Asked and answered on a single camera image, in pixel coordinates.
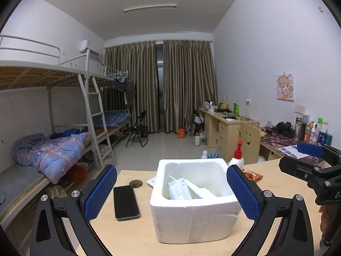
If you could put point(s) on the brown curtain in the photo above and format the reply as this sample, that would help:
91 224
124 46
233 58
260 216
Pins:
130 85
189 85

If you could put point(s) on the orange box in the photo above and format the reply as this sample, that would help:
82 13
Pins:
181 133

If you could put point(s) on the white metal bunk bed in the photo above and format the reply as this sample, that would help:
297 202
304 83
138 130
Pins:
40 74

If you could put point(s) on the dark thermos flask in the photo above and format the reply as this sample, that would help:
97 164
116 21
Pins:
299 129

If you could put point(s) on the red cloth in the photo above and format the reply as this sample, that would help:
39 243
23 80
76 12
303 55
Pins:
76 173

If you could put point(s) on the black folding chair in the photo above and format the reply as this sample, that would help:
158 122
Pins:
137 130

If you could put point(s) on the green plastic bottle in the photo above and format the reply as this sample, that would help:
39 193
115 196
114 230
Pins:
236 108

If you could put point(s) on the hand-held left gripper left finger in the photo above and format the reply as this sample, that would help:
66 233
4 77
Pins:
100 192

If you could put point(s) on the person's right hand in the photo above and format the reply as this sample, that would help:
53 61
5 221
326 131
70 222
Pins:
324 218

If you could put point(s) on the stack of blue face masks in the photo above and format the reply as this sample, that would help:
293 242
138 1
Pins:
178 189

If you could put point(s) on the white foam box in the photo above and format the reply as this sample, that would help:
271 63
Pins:
191 218

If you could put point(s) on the wooden desk with drawers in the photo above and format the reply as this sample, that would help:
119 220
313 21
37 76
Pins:
218 130

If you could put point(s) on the wooden smiley face chair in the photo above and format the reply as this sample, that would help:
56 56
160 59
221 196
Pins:
249 141

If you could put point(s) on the blue orange plaid blanket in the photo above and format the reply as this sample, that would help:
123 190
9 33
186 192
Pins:
53 154

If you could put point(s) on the red snack packet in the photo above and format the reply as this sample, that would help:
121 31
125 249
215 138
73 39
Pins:
251 176

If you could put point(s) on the white bed ladder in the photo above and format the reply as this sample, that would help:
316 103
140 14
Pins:
93 112

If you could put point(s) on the printed paper sheet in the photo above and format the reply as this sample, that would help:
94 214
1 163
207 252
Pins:
290 150

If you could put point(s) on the white air conditioner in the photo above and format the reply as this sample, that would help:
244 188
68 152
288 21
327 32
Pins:
89 48

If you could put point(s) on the cluster of toiletry bottles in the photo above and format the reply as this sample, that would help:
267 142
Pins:
318 133

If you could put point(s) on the white wall switch panel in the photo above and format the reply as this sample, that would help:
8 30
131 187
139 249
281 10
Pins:
300 109

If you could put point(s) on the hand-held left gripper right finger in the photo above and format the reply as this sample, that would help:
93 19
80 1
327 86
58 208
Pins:
243 192

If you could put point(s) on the hanging dark clothes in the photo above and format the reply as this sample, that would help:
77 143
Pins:
125 89

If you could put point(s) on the ceiling tube light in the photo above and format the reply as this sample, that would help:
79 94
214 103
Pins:
150 8

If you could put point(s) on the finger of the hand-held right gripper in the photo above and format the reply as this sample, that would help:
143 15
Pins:
295 166
310 149

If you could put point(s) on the white lotion pump bottle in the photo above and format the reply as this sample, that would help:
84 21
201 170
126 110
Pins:
237 161

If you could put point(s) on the blue plaid bedding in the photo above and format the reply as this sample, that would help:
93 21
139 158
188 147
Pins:
112 118

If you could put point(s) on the white jug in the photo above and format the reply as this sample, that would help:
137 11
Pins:
197 140

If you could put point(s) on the desk with patterned cover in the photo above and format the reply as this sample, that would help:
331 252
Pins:
277 140

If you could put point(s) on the cartoon wall poster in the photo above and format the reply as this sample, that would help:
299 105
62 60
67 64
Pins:
285 86

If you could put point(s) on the white flat sheet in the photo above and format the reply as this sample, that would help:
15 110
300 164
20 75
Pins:
151 182

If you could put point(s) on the black smartphone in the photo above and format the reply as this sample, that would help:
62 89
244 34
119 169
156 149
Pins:
126 202

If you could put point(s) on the black headphones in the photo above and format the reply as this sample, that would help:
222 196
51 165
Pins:
282 128

